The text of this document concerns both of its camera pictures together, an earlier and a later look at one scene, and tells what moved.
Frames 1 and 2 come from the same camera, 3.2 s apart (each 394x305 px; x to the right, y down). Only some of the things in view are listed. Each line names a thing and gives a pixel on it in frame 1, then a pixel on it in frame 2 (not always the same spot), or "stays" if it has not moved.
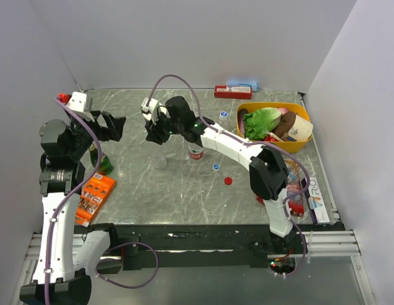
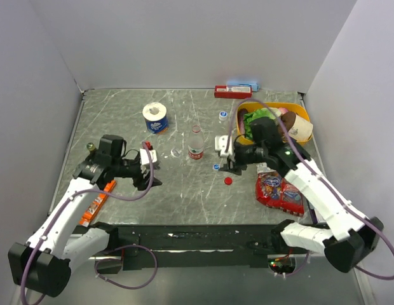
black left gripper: [114, 131] → [140, 182]
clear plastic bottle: [160, 162] → [175, 152]
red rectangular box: [233, 92] stays
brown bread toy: [286, 122] stays
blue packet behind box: [255, 85] stays
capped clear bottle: [223, 116] stays
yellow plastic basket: [293, 147] stays
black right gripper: [154, 134] → [236, 169]
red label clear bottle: [196, 152] stays
